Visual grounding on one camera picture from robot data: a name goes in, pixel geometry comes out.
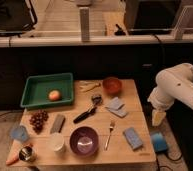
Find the purple grapes bunch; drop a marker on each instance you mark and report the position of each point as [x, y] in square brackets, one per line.
[37, 120]

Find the orange peach fruit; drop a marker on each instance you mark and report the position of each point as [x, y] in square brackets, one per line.
[54, 95]

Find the grey eraser block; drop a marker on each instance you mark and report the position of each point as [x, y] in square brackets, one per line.
[58, 123]

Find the grey folded cloth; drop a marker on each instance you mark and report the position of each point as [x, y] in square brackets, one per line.
[115, 106]

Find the red bowl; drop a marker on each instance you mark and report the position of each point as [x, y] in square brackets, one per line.
[112, 85]

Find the silver fork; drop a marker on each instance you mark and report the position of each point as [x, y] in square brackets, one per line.
[111, 128]

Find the grey vertical post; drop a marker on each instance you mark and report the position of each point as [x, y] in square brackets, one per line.
[84, 24]

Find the white paper cup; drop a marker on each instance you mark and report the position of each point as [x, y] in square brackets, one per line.
[57, 143]

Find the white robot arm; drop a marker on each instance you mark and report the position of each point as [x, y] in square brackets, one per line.
[174, 83]

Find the orange carrot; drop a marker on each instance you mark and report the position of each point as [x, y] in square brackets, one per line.
[15, 158]

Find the blue floor box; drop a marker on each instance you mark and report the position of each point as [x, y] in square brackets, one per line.
[159, 142]

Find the black monitor right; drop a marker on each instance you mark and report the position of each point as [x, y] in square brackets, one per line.
[145, 17]

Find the metal cup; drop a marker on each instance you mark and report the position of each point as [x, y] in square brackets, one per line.
[27, 154]

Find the blue sponge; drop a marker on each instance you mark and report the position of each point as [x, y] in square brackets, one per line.
[133, 138]

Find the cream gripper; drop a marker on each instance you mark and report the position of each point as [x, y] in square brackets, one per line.
[157, 117]

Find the green plastic tray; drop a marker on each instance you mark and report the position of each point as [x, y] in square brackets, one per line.
[37, 89]

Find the purple bowl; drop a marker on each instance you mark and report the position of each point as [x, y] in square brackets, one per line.
[84, 141]

